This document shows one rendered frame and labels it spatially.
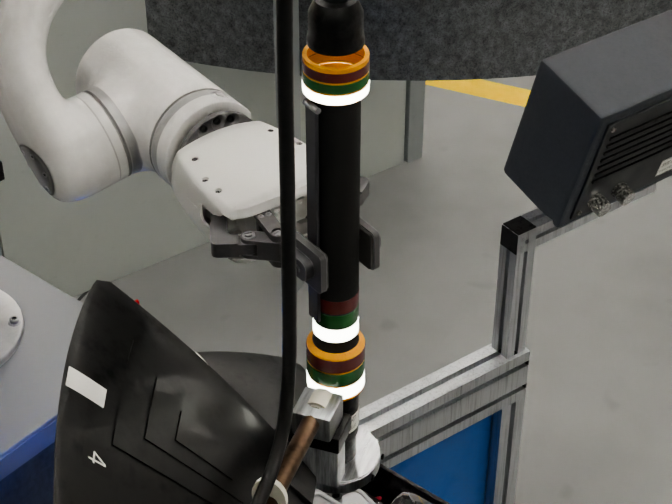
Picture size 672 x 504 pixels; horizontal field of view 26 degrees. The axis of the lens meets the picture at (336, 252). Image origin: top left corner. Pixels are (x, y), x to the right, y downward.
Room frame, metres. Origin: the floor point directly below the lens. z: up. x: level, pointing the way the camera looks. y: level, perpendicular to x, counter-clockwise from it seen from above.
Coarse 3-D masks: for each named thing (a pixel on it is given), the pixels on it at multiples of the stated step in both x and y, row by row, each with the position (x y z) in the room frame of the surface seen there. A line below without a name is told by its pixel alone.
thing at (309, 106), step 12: (312, 108) 0.80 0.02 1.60; (312, 120) 0.80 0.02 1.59; (312, 132) 0.80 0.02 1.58; (312, 144) 0.80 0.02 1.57; (312, 156) 0.80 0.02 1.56; (312, 168) 0.80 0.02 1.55; (312, 180) 0.80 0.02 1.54; (312, 192) 0.80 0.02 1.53; (312, 204) 0.80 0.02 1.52; (312, 216) 0.80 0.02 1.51; (312, 228) 0.80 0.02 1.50; (312, 240) 0.80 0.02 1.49; (312, 288) 0.80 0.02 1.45; (312, 300) 0.80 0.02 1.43; (312, 312) 0.80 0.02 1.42
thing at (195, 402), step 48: (96, 288) 0.81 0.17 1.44; (96, 336) 0.76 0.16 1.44; (144, 336) 0.79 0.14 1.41; (144, 384) 0.75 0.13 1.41; (192, 384) 0.77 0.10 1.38; (96, 432) 0.69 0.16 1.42; (144, 432) 0.71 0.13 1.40; (192, 432) 0.73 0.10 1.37; (240, 432) 0.76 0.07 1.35; (96, 480) 0.65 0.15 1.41; (144, 480) 0.68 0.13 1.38; (192, 480) 0.70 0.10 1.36; (240, 480) 0.73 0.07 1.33
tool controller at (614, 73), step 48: (576, 48) 1.49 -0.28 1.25; (624, 48) 1.50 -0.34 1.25; (576, 96) 1.42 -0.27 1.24; (624, 96) 1.42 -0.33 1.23; (528, 144) 1.47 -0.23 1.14; (576, 144) 1.41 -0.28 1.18; (624, 144) 1.42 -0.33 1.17; (528, 192) 1.47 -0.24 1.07; (576, 192) 1.41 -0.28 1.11; (624, 192) 1.44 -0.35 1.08
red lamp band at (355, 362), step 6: (306, 342) 0.82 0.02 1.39; (306, 348) 0.81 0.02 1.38; (306, 354) 0.81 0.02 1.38; (312, 354) 0.80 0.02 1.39; (360, 354) 0.80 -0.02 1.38; (312, 360) 0.80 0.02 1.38; (318, 360) 0.80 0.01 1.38; (324, 360) 0.80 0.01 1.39; (348, 360) 0.80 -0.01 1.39; (354, 360) 0.80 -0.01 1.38; (360, 360) 0.80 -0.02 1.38; (318, 366) 0.80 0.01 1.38; (324, 366) 0.80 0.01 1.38; (330, 366) 0.79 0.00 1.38; (336, 366) 0.79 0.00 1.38; (342, 366) 0.79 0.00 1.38; (348, 366) 0.80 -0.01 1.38; (354, 366) 0.80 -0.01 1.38; (330, 372) 0.79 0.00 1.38; (336, 372) 0.79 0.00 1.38; (342, 372) 0.79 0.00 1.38
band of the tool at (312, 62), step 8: (304, 48) 0.82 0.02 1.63; (304, 56) 0.81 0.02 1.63; (312, 56) 0.83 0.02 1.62; (320, 56) 0.83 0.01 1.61; (328, 56) 0.84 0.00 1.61; (336, 56) 0.84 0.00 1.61; (344, 56) 0.84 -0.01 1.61; (352, 56) 0.83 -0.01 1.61; (360, 56) 0.83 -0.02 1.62; (368, 56) 0.81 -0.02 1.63; (312, 64) 0.80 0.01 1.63; (320, 64) 0.83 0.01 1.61; (328, 64) 0.84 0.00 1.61; (336, 64) 0.84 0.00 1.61; (344, 64) 0.84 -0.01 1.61; (352, 64) 0.83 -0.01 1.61; (360, 64) 0.80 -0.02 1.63; (320, 72) 0.80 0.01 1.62; (328, 72) 0.79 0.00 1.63; (336, 72) 0.79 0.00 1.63; (344, 72) 0.80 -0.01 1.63; (312, 80) 0.80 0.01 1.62
